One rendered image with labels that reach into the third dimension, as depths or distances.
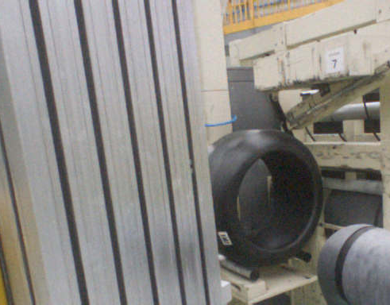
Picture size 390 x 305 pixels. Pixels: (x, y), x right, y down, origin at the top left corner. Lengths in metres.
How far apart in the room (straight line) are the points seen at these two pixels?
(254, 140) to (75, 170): 1.24
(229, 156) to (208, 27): 0.66
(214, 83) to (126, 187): 1.52
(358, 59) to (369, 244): 1.16
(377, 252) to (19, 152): 0.40
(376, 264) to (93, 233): 0.32
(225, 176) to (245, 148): 0.13
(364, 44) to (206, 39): 0.70
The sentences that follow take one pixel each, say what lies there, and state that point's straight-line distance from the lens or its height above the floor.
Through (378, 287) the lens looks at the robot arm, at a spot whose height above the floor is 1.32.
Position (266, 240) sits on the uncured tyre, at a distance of 2.01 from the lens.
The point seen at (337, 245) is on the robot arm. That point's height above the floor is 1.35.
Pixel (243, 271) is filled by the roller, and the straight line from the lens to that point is 1.74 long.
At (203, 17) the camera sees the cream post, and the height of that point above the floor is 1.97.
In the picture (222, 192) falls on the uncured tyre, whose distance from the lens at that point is 1.56.
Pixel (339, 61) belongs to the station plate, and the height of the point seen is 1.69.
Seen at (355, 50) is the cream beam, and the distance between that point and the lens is 1.64.
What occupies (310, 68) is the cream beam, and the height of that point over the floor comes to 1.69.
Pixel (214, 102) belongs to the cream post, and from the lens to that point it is 1.96.
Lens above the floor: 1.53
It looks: 11 degrees down
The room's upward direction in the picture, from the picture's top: 5 degrees counter-clockwise
